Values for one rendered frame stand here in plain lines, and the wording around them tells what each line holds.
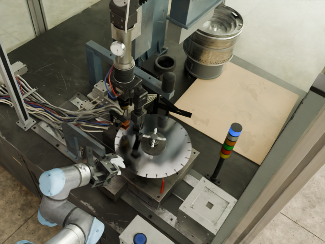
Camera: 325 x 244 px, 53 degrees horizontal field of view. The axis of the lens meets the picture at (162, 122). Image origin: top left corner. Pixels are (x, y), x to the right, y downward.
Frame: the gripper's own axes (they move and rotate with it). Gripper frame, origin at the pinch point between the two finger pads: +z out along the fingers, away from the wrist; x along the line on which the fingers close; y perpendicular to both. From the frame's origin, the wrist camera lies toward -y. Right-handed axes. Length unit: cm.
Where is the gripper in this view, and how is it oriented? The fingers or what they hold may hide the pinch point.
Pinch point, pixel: (119, 160)
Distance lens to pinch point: 128.4
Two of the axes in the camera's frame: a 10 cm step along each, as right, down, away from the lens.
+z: 5.5, -0.7, 8.3
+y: 6.7, 6.3, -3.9
